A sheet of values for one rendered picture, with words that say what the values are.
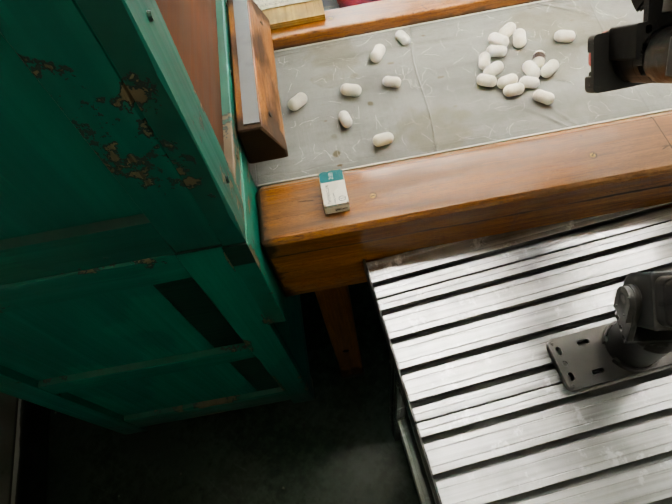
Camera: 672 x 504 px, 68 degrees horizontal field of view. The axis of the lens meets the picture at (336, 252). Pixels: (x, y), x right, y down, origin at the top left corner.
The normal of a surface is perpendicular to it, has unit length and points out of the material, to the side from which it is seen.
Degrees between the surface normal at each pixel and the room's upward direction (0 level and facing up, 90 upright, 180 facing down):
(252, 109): 0
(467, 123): 0
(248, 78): 0
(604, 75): 50
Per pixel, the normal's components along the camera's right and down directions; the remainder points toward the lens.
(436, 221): 0.15, 0.86
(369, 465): -0.10, -0.48
